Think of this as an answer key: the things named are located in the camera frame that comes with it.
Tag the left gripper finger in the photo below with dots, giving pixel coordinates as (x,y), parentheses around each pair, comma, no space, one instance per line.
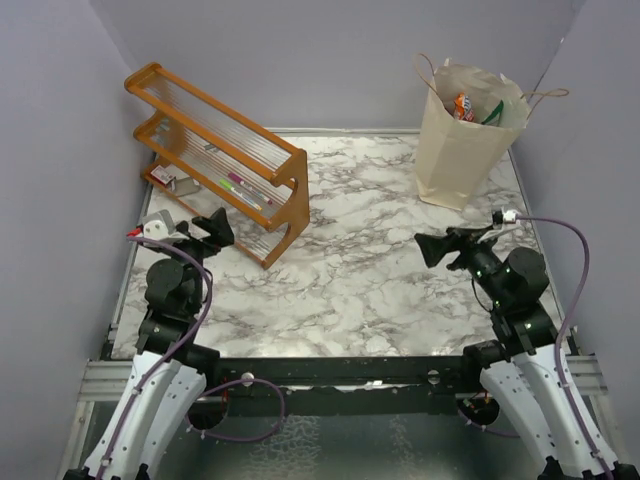
(201,222)
(220,230)

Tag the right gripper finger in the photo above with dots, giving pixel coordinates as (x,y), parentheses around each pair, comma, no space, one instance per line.
(434,248)
(458,263)

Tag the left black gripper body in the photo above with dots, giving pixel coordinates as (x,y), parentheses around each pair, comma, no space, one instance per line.
(198,248)

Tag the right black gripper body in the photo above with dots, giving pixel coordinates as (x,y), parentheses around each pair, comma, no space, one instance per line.
(480,258)

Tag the beige paper bag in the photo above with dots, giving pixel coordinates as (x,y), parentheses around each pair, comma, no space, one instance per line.
(453,157)

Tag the orange red snack bag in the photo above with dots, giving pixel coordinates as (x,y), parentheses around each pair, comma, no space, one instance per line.
(462,108)

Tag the green chips bag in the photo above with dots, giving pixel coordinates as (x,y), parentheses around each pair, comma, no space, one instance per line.
(494,117)

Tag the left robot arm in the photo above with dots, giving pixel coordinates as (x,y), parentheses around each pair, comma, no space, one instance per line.
(168,371)

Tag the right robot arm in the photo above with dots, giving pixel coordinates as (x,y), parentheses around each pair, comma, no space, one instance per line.
(525,369)

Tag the green marker pen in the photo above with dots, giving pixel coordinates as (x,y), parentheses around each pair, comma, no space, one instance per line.
(245,199)

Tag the pink marker pen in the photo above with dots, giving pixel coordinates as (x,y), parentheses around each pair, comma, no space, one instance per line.
(254,190)

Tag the red white small box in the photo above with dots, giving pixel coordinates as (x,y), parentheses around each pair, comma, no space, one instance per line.
(161,175)

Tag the orange wooden shelf rack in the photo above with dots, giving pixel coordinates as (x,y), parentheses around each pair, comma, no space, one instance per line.
(192,134)

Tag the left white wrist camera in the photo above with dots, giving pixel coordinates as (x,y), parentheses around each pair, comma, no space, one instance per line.
(158,226)

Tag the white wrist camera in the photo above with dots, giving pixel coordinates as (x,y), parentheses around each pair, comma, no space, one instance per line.
(158,226)
(503,222)

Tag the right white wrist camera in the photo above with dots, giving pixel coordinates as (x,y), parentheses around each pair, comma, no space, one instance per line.
(503,222)

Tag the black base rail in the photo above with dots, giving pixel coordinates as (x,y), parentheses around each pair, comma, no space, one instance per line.
(350,386)

